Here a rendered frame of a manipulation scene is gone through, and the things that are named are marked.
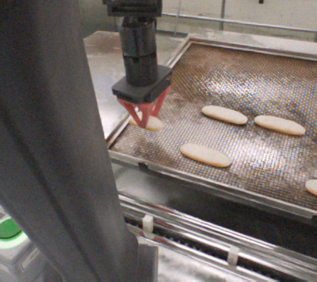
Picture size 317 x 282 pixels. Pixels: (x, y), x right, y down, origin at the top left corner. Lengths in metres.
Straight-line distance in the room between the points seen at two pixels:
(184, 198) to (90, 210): 0.49
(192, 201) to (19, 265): 0.32
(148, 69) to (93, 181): 0.39
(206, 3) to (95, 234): 4.15
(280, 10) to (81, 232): 4.01
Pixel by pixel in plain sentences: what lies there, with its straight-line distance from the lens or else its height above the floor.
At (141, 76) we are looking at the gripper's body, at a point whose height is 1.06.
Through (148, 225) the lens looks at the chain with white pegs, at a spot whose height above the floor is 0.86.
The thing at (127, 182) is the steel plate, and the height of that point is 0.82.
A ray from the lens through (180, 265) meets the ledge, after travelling 0.50.
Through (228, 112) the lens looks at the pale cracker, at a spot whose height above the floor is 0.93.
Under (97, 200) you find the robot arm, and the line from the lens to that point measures 0.17.
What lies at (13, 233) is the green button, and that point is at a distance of 0.51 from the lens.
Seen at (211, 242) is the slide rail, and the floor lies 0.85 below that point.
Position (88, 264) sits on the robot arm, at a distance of 0.23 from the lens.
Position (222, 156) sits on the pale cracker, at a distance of 0.61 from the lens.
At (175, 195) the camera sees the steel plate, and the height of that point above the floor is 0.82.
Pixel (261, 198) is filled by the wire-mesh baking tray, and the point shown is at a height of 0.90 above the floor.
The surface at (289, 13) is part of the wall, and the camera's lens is 4.12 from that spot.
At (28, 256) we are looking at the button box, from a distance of 0.52.
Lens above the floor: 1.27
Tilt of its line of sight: 31 degrees down
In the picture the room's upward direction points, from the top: straight up
